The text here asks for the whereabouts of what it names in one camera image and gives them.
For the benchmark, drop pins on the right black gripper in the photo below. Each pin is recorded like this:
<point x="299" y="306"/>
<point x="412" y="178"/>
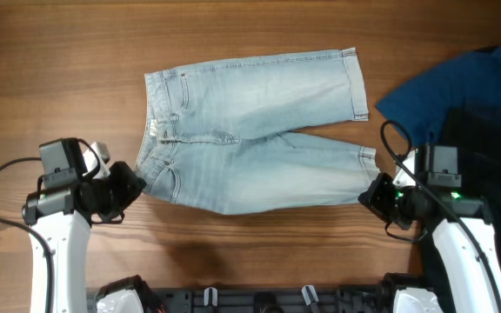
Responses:
<point x="373" y="198"/>

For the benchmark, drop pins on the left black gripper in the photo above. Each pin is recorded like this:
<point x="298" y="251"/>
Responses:
<point x="131" y="185"/>

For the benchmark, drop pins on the light blue denim shorts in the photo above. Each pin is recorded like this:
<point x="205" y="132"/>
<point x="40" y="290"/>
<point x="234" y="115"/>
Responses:
<point x="228" y="135"/>

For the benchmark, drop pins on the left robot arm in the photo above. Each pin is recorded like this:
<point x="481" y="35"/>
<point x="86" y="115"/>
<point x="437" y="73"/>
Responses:
<point x="76" y="186"/>

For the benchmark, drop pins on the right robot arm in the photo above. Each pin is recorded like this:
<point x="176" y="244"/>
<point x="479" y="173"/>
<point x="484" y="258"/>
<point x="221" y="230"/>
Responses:
<point x="462" y="273"/>

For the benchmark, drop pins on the blue polo shirt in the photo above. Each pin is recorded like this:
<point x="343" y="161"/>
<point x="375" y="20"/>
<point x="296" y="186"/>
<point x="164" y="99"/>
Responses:
<point x="470" y="82"/>

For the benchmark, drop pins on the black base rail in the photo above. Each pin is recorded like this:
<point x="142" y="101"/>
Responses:
<point x="346" y="299"/>

